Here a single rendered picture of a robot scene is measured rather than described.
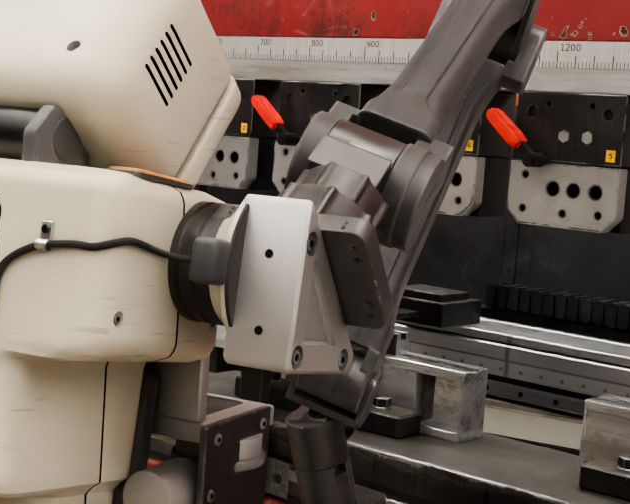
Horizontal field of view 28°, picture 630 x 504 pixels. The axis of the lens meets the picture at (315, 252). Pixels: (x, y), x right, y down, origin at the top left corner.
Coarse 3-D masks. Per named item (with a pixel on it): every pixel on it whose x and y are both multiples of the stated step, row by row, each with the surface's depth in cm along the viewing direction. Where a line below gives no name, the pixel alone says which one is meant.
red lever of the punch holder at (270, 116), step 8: (256, 96) 181; (256, 104) 180; (264, 104) 180; (264, 112) 179; (272, 112) 179; (264, 120) 179; (272, 120) 178; (280, 120) 179; (272, 128) 179; (280, 128) 178; (280, 136) 177; (288, 136) 177; (296, 136) 178; (280, 144) 177; (288, 144) 177; (296, 144) 179
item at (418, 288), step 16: (416, 288) 198; (432, 288) 200; (400, 304) 196; (416, 304) 194; (432, 304) 193; (448, 304) 192; (464, 304) 196; (480, 304) 199; (416, 320) 195; (432, 320) 193; (448, 320) 193; (464, 320) 196
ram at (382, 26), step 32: (224, 0) 189; (256, 0) 185; (288, 0) 181; (320, 0) 177; (352, 0) 174; (384, 0) 170; (416, 0) 167; (544, 0) 154; (576, 0) 152; (608, 0) 149; (224, 32) 190; (256, 32) 185; (288, 32) 181; (320, 32) 177; (352, 32) 174; (384, 32) 170; (416, 32) 167; (576, 32) 152; (608, 32) 149; (256, 64) 186; (288, 64) 182; (320, 64) 178; (352, 64) 174; (384, 64) 170
